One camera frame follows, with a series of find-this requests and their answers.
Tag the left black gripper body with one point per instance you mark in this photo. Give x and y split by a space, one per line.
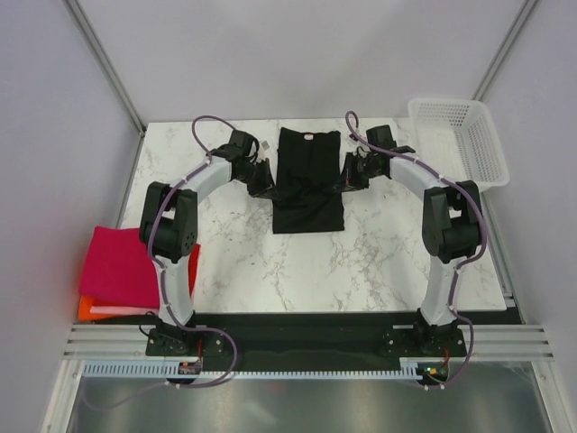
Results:
257 179

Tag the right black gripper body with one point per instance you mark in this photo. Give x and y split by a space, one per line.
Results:
360 170

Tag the black t shirt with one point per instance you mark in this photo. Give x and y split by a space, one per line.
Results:
308 168

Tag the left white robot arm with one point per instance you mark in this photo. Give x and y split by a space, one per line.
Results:
169 229

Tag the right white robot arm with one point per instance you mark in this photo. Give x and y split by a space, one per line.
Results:
454 232

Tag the white plastic basket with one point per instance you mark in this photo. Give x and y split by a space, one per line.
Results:
457 137

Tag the folded red t shirt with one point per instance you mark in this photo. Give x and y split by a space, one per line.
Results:
192 268

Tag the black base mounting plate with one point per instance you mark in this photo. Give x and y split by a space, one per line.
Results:
381 333

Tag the folded light pink t shirt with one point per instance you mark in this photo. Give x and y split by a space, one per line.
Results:
120 310

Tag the folded orange t shirt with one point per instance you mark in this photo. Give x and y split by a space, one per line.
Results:
85 303

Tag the white slotted cable duct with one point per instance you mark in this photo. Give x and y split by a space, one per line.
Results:
181 370

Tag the aluminium frame rail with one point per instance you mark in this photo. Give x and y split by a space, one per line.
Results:
491 343

